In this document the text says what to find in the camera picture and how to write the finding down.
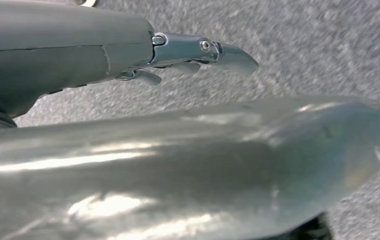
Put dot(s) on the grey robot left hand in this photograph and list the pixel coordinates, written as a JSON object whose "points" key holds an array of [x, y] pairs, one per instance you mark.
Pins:
{"points": [[44, 49]]}

